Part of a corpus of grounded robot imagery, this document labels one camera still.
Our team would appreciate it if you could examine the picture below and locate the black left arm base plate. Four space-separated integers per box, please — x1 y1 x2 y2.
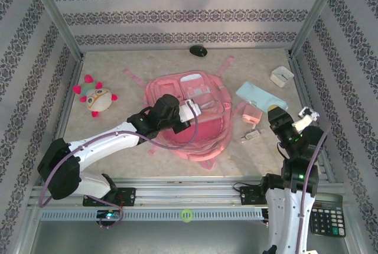
82 187 137 207

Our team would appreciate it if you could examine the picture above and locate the aluminium frame post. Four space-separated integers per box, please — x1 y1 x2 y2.
289 0 346 58
25 0 85 60

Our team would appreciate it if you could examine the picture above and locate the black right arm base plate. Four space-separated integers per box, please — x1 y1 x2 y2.
239 185 266 206

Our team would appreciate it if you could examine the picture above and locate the aluminium rail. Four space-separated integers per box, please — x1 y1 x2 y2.
28 177 345 208
41 54 86 187
288 51 337 184

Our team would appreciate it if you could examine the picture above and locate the aluminium left frame post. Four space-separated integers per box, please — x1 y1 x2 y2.
25 0 85 60

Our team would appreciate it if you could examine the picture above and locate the aluminium left side rail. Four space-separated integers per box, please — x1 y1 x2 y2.
41 54 86 187

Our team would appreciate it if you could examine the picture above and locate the aluminium right frame post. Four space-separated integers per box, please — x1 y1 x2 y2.
289 0 346 58

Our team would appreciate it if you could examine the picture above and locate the black desk calculator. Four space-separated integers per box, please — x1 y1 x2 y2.
308 202 347 239

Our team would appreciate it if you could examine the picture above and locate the green ring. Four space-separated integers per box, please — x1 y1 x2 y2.
181 208 194 223

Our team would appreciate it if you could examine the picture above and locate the light blue pencil case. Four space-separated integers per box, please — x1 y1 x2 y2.
235 81 289 113

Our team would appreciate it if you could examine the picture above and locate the aluminium front rail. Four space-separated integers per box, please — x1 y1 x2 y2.
28 177 345 208

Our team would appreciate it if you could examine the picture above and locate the aluminium right side rail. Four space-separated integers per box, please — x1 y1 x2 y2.
288 51 337 184

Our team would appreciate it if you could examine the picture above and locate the perforated metal cable tray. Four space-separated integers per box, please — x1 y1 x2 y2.
40 208 265 222

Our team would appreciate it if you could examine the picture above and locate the black computer mouse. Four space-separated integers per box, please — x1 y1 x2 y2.
189 45 208 58

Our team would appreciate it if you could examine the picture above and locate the plush toy with pink spikes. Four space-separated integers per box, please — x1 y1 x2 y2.
73 74 118 118

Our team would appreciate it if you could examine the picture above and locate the left circuit board green light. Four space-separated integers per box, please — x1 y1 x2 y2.
96 210 122 220

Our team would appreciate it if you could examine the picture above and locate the small pink box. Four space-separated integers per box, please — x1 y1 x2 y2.
242 105 263 125

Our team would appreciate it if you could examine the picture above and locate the pink backpack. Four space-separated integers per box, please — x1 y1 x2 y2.
122 56 247 171

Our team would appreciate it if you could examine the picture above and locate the white square alarm clock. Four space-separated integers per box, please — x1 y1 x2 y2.
270 65 295 89

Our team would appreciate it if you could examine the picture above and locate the small grey clip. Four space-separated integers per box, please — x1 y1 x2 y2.
240 129 265 144

